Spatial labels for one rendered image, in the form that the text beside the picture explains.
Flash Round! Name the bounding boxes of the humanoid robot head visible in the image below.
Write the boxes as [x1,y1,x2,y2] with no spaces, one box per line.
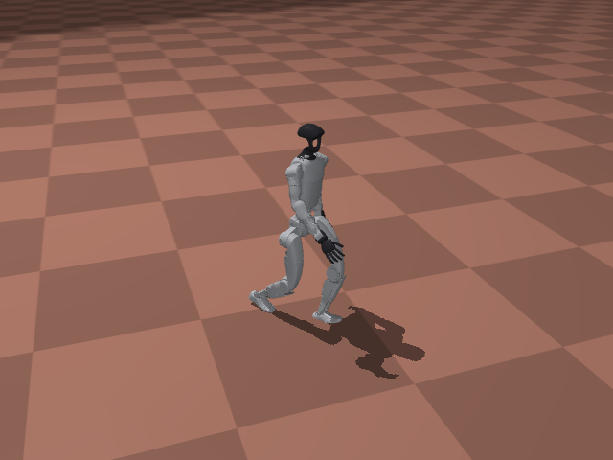
[297,124,325,160]

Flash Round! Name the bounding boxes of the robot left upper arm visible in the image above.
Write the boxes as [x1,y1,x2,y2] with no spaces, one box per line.
[317,152,329,189]

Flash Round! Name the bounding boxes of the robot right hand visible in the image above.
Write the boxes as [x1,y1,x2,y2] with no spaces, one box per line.
[314,230,345,264]

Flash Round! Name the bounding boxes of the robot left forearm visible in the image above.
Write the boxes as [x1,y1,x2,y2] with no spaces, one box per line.
[312,189,323,216]

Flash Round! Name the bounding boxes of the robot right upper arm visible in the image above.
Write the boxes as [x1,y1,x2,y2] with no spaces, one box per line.
[285,163,307,212]

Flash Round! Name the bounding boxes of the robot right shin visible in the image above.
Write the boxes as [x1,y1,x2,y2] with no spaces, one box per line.
[255,280,295,299]

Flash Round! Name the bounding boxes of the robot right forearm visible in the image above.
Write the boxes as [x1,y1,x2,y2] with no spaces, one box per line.
[294,201,323,241]

